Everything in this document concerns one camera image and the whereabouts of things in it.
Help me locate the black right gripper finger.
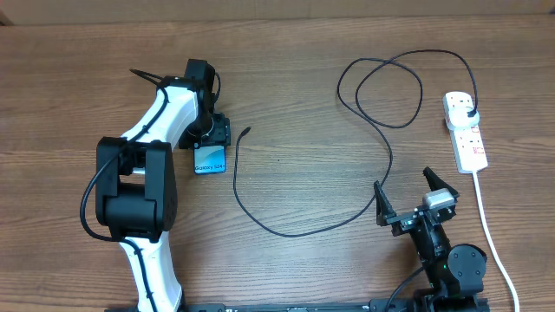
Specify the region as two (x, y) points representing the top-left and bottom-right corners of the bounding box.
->
(374, 181), (396, 226)
(423, 166), (460, 198)

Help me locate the blue Samsung Galaxy smartphone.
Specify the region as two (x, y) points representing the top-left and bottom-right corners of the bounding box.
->
(193, 146), (226, 175)

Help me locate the black USB charging cable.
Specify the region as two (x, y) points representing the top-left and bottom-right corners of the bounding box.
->
(232, 49), (480, 238)

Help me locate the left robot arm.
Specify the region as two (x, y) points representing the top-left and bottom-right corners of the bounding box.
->
(84, 59), (231, 311)

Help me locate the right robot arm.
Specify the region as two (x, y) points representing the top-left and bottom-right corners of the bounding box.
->
(369, 167), (490, 311)

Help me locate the white charger plug adapter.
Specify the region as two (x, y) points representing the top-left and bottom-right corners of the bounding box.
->
(446, 107), (480, 131)

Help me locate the white power strip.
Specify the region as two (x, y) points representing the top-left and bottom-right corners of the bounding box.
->
(442, 91), (488, 173)

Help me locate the white power strip cord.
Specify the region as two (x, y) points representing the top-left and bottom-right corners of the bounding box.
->
(471, 171), (521, 312)

